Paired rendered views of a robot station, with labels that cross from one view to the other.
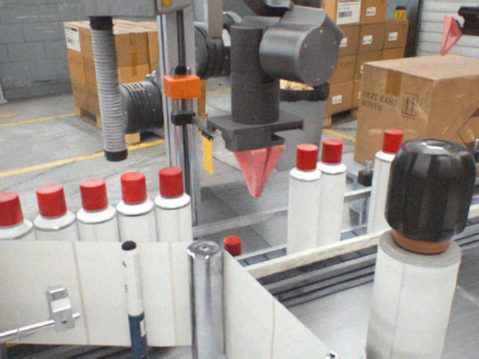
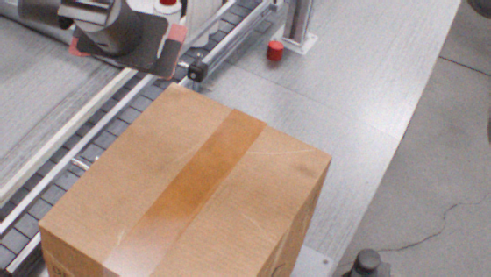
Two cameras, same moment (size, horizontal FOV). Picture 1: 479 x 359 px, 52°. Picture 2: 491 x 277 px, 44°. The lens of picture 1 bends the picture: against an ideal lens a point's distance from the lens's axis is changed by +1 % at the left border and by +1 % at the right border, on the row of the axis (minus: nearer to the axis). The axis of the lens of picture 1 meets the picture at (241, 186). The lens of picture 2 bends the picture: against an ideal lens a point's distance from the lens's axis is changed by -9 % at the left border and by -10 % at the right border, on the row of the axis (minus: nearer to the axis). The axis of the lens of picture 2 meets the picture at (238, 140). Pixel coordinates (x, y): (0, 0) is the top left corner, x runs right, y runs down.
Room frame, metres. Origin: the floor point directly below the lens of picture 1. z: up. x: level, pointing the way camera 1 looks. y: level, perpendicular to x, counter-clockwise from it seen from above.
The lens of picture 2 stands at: (1.65, -0.82, 1.71)
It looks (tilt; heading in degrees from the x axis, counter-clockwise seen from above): 45 degrees down; 137
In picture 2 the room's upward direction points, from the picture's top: 10 degrees clockwise
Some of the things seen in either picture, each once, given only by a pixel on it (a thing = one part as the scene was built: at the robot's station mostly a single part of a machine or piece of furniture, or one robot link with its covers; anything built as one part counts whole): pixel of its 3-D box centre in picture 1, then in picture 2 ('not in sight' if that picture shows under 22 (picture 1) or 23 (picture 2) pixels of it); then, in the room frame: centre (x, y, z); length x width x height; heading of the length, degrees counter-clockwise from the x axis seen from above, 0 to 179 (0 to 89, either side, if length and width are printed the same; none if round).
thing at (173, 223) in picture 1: (174, 234); not in sight; (0.63, 0.10, 0.98); 0.05 x 0.05 x 0.20
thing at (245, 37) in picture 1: (259, 49); not in sight; (0.56, -0.02, 1.26); 0.07 x 0.06 x 0.07; 38
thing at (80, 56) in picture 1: (135, 75); not in sight; (4.59, 0.99, 0.45); 1.20 x 0.84 x 0.89; 38
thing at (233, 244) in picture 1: (232, 246); (274, 50); (0.82, 0.02, 0.85); 0.03 x 0.03 x 0.03
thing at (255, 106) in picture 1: (255, 102); not in sight; (0.56, -0.02, 1.20); 0.10 x 0.07 x 0.07; 118
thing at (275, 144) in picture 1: (245, 161); not in sight; (0.56, -0.01, 1.12); 0.07 x 0.07 x 0.09; 28
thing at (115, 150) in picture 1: (109, 90); not in sight; (0.70, 0.19, 1.18); 0.04 x 0.04 x 0.21
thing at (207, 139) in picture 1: (207, 152); not in sight; (0.67, 0.05, 1.09); 0.03 x 0.01 x 0.06; 26
